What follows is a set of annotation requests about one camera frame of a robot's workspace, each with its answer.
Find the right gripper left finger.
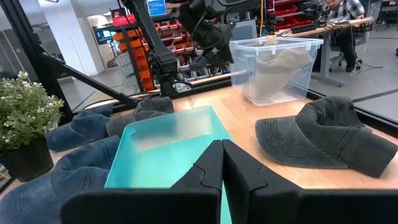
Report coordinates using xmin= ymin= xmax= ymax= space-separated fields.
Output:
xmin=60 ymin=139 xmax=224 ymax=224

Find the blue denim baseball cap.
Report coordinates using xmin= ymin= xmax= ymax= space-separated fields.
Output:
xmin=45 ymin=105 xmax=114 ymax=152
xmin=0 ymin=135 xmax=121 ymax=224

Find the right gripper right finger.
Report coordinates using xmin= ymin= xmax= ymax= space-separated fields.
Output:
xmin=222 ymin=139 xmax=398 ymax=224

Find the teal plastic bin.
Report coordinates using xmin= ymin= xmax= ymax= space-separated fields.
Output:
xmin=104 ymin=105 xmax=233 ymax=224

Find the blue screen monitor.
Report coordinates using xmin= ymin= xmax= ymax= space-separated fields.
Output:
xmin=146 ymin=0 xmax=168 ymax=17

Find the rack with orange bins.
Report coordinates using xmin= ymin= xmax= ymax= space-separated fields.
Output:
xmin=111 ymin=27 xmax=156 ymax=93

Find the beige baseball cap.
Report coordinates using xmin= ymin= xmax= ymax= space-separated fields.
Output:
xmin=253 ymin=48 xmax=314 ymax=100

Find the person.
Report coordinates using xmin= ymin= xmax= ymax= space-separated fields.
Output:
xmin=323 ymin=0 xmax=366 ymax=73

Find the shelf with red bins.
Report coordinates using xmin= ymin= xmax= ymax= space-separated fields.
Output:
xmin=266 ymin=0 xmax=315 ymax=32

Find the wooden desk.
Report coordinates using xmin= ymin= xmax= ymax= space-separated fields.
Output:
xmin=279 ymin=17 xmax=374 ymax=88

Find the potted plant with white flowers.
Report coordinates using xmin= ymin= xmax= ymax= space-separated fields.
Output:
xmin=0 ymin=70 xmax=65 ymax=183

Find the rack of small red bins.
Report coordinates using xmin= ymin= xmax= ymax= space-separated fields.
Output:
xmin=155 ymin=18 xmax=195 ymax=54

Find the yellow cable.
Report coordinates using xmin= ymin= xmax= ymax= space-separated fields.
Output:
xmin=259 ymin=0 xmax=266 ymax=38

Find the clear plastic bin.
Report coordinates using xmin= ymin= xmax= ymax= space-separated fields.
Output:
xmin=229 ymin=36 xmax=324 ymax=107

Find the computer tower case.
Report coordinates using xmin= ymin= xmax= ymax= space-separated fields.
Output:
xmin=231 ymin=20 xmax=258 ymax=41

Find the dark gray baseball cap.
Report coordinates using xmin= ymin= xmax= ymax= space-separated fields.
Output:
xmin=105 ymin=96 xmax=175 ymax=138
xmin=254 ymin=95 xmax=398 ymax=179

